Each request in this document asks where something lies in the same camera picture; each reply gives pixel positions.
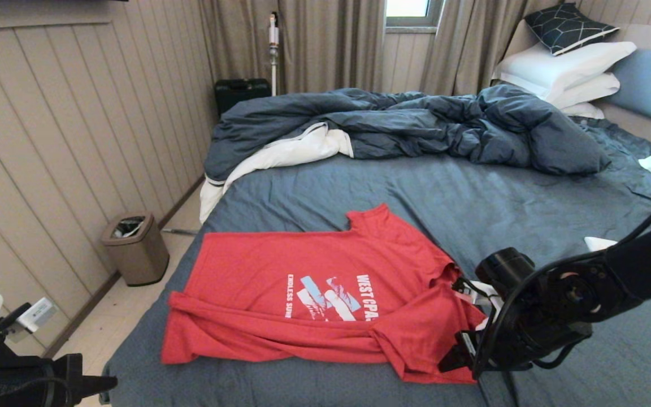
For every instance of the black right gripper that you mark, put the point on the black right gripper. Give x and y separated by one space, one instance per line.
523 342

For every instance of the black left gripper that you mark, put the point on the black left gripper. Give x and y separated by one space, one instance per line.
20 384

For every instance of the red printed t-shirt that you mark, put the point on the red printed t-shirt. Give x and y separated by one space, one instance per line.
274 265

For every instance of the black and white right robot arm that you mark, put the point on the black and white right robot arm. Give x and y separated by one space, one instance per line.
642 265

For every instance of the brown square trash bin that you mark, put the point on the brown square trash bin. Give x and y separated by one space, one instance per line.
136 257

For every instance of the blue-grey bed sheet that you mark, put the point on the blue-grey bed sheet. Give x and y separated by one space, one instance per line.
472 192

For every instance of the thin grey metal rod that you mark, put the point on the thin grey metal rod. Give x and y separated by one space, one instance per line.
178 231

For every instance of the white remote control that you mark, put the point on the white remote control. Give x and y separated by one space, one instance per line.
597 243

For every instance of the dark blue crumpled duvet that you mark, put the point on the dark blue crumpled duvet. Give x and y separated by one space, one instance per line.
416 121

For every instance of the flat white pillow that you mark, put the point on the flat white pillow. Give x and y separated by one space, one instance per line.
584 109

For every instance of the medium white pillow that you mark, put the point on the medium white pillow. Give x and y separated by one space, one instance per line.
588 87

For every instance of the large white pillow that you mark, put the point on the large white pillow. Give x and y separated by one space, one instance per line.
563 65

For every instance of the narrow beige curtain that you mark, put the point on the narrow beige curtain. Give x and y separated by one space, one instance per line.
461 45

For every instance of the black hard-shell suitcase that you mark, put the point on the black hard-shell suitcase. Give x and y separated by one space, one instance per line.
241 93

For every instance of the wide beige curtain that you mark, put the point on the wide beige curtain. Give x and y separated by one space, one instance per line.
325 45

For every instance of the dark geometric patterned cushion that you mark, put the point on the dark geometric patterned cushion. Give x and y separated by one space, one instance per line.
565 28

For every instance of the grey framed window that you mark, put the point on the grey framed window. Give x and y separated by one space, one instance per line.
407 7

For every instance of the white stick vacuum cleaner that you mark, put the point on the white stick vacuum cleaner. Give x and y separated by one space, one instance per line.
273 34

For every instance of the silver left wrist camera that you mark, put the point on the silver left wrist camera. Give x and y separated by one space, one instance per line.
37 315

